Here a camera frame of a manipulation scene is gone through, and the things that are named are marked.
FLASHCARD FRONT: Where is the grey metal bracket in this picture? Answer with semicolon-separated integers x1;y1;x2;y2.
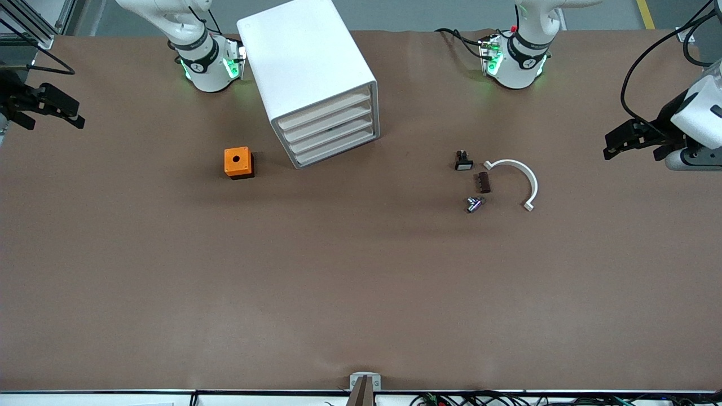
349;372;381;391

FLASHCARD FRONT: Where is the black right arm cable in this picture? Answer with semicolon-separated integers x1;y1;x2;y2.
0;20;76;76

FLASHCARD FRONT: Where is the orange box with hole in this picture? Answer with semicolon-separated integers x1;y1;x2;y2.
224;147;255;180

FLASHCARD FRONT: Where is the white drawer cabinet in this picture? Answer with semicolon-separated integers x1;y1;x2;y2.
236;0;381;170

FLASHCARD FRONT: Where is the white curved plastic arc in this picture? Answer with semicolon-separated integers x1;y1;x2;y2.
483;159;539;212

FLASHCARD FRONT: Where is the brown bar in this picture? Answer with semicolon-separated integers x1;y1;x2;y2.
345;377;374;406

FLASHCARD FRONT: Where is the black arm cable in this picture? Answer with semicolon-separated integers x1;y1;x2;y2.
0;20;76;76
620;0;722;133

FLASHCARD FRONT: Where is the black base cable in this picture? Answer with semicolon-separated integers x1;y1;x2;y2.
435;28;487;58

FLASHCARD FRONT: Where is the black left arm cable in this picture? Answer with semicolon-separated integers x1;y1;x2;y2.
620;0;722;133

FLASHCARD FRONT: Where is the black cable bundle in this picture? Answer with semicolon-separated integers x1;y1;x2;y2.
411;391;722;406

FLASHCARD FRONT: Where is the white plastic drawer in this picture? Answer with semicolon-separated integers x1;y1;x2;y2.
276;90;374;131
293;129;377;166
282;104;374;143
288;117;376;154

